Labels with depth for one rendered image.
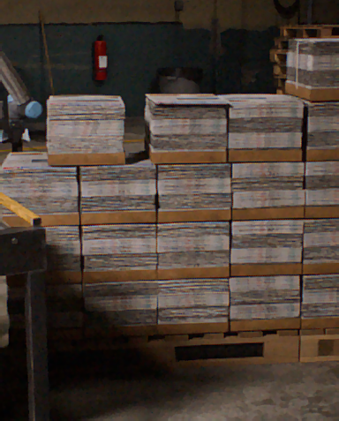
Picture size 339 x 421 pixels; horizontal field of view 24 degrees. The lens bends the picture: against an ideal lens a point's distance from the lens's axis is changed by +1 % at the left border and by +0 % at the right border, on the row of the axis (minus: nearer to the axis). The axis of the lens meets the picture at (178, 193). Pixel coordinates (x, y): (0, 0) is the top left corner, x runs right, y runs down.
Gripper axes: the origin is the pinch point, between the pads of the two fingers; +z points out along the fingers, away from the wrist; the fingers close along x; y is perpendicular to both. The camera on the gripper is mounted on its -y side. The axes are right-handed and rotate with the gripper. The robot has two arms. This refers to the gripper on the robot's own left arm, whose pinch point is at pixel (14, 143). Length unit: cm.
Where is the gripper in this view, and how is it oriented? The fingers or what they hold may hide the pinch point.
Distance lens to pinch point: 343.0
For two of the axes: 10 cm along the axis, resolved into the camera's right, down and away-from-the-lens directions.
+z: 1.5, 2.1, -9.6
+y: 0.0, -9.8, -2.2
